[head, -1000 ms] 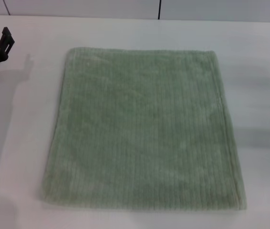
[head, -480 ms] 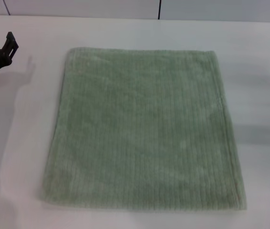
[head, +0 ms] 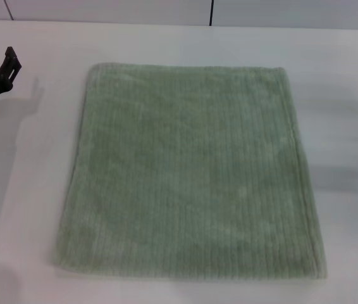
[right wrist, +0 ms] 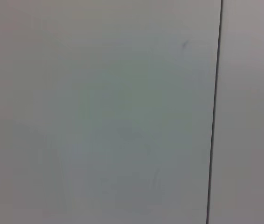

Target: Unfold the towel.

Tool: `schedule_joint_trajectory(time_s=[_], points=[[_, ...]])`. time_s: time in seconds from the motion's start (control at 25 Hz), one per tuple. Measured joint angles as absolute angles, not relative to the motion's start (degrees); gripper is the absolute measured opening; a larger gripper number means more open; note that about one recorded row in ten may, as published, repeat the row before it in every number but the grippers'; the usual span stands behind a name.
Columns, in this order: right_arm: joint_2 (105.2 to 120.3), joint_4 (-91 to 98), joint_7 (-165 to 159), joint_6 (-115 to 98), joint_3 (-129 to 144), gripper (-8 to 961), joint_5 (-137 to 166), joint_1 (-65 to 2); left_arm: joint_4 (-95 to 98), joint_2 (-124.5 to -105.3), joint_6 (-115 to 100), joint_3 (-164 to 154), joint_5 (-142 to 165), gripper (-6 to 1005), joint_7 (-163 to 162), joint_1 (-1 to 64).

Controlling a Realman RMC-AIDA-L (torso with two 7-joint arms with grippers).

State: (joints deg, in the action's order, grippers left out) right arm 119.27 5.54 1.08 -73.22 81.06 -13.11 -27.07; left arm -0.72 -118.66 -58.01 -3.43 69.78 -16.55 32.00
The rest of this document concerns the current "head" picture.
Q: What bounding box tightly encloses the green ribbed towel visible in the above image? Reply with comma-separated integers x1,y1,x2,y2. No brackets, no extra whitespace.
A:
49,62,328,281

